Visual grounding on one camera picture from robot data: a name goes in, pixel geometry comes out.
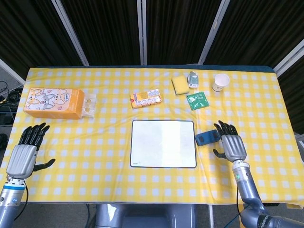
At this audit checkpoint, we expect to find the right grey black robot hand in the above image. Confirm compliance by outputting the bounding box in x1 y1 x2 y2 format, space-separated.
212 120 248 164

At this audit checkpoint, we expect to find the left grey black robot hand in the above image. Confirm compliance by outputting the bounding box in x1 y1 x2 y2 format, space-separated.
5 122 56 181

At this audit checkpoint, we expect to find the dark teal board eraser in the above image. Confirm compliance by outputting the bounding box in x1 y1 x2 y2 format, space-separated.
194 130 222 146

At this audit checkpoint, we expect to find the green flat sachet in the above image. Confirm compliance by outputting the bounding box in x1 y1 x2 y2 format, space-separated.
186 91 210 111

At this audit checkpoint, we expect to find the orange cartoon tissue pack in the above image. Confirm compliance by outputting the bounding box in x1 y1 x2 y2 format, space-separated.
24 87 97 120

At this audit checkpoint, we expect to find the white paper cup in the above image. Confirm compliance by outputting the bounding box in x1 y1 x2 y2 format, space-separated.
212 73 230 93

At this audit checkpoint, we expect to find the yellow white checkered tablecloth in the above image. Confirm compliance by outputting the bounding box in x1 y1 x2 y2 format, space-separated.
0 67 304 208

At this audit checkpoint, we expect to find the small white green packet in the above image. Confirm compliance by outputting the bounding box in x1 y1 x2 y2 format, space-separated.
187 72 200 89

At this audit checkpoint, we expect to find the yellow sponge with green base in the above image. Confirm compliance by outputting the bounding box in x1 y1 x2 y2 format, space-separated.
171 75 190 96

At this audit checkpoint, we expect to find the small yellow cardboard box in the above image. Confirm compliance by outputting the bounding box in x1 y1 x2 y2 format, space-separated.
129 88 163 109

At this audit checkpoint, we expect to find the grey robot torso base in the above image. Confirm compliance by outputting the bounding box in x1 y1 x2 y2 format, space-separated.
94 203 212 228

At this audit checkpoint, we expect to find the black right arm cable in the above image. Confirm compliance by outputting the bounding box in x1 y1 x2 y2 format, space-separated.
236 185 246 225

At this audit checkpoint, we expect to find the black floor cable bundle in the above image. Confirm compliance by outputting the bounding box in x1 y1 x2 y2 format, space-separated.
0 80 24 126

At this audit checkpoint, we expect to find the white whiteboard with dark frame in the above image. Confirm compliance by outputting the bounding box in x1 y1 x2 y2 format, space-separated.
129 119 198 169

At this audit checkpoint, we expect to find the white partition post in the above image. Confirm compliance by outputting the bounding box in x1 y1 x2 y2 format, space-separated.
198 0 230 65
50 0 90 67
0 58 25 89
272 39 304 77
137 0 148 66

